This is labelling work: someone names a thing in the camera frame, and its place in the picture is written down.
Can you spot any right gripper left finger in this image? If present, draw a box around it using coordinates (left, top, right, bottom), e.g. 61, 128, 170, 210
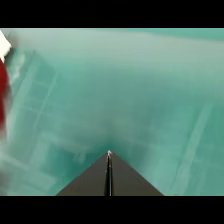
55, 150, 110, 197

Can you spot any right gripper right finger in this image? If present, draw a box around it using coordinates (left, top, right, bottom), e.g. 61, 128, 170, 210
109, 150, 165, 197

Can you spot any red garment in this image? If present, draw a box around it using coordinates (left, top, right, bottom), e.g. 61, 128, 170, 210
0, 57, 12, 141

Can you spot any white garment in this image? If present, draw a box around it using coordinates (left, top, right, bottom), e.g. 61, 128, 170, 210
0, 29, 13, 63

